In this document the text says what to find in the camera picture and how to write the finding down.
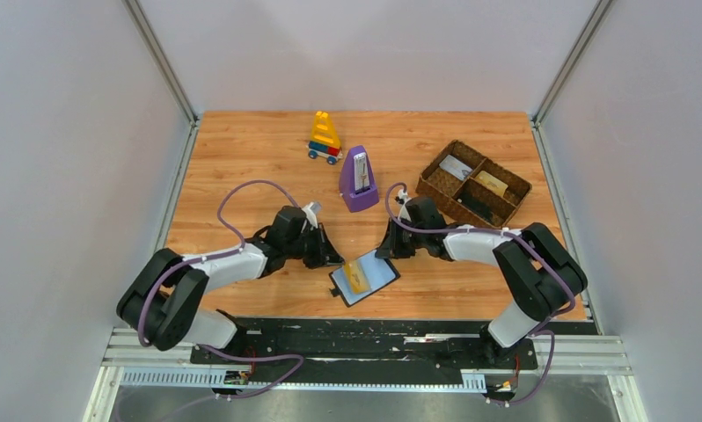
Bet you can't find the black card holder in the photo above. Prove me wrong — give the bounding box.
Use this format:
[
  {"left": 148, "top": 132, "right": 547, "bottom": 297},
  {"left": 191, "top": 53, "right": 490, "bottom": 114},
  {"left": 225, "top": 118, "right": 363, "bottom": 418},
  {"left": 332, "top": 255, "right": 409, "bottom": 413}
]
[{"left": 329, "top": 250, "right": 400, "bottom": 307}]

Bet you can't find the yellow credit card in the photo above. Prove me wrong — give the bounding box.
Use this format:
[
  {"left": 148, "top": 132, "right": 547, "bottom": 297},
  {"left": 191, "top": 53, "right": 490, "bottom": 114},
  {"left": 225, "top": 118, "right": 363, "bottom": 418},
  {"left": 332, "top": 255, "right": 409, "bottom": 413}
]
[{"left": 474, "top": 171, "right": 508, "bottom": 198}]

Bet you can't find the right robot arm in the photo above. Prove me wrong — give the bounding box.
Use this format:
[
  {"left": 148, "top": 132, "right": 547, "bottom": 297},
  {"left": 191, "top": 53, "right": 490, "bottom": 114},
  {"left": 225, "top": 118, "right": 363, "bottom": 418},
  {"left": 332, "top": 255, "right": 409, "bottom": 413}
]
[{"left": 376, "top": 193, "right": 588, "bottom": 349}]

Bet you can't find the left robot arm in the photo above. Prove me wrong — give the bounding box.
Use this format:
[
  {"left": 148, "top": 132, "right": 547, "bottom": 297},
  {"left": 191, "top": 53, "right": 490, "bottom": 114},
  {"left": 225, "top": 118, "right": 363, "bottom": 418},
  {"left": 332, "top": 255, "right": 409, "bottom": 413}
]
[{"left": 116, "top": 203, "right": 344, "bottom": 351}]

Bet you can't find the white card in basket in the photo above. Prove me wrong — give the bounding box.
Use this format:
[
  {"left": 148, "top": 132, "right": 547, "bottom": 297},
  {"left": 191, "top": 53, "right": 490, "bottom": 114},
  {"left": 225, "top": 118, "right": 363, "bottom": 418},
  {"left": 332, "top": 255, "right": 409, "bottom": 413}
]
[{"left": 439, "top": 155, "right": 473, "bottom": 181}]

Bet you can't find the purple metronome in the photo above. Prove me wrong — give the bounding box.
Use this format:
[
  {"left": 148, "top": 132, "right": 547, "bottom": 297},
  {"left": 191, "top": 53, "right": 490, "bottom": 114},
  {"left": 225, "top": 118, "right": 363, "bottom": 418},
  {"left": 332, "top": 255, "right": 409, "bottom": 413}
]
[{"left": 339, "top": 145, "right": 379, "bottom": 213}]

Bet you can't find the brown woven basket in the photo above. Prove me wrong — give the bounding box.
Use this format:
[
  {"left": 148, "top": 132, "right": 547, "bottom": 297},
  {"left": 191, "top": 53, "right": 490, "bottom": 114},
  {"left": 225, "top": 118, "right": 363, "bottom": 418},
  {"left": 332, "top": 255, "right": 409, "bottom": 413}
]
[{"left": 415, "top": 140, "right": 532, "bottom": 229}]

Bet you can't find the colourful toy block car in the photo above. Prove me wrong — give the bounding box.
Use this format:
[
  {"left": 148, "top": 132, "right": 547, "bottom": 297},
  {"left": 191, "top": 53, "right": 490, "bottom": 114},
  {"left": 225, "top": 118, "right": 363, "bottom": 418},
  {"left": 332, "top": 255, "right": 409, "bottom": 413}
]
[{"left": 307, "top": 111, "right": 343, "bottom": 165}]

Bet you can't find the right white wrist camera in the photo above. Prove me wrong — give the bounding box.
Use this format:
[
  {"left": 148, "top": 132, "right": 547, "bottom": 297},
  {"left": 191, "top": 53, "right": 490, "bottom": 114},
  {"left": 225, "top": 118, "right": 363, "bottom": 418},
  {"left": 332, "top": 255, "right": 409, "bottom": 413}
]
[{"left": 395, "top": 195, "right": 412, "bottom": 224}]

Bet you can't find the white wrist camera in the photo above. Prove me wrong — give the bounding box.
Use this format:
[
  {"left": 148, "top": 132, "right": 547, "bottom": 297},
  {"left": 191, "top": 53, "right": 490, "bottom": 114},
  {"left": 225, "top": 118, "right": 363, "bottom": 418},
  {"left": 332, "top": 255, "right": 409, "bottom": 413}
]
[
  {"left": 302, "top": 201, "right": 322, "bottom": 228},
  {"left": 395, "top": 195, "right": 412, "bottom": 224}
]

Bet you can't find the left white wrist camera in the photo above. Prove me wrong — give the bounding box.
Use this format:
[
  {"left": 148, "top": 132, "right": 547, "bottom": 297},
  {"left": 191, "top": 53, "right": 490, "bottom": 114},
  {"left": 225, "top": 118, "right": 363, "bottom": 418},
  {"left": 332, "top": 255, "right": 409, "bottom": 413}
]
[{"left": 302, "top": 201, "right": 322, "bottom": 228}]

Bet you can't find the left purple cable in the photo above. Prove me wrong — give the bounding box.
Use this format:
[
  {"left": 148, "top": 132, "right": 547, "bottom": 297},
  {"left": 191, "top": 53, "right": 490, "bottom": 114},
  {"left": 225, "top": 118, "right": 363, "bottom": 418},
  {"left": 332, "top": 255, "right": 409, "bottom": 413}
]
[{"left": 137, "top": 179, "right": 301, "bottom": 347}]

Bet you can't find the purple cable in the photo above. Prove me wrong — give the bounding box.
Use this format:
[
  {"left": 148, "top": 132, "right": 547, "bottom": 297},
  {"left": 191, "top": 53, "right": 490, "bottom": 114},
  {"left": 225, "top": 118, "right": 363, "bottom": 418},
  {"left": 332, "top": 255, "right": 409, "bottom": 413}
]
[
  {"left": 384, "top": 182, "right": 578, "bottom": 336},
  {"left": 137, "top": 179, "right": 301, "bottom": 347}
]

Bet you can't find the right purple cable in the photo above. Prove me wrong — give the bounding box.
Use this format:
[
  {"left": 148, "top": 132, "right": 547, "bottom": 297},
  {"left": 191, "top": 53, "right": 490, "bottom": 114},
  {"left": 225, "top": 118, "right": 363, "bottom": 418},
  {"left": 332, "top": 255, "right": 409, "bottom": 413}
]
[{"left": 384, "top": 182, "right": 578, "bottom": 336}]

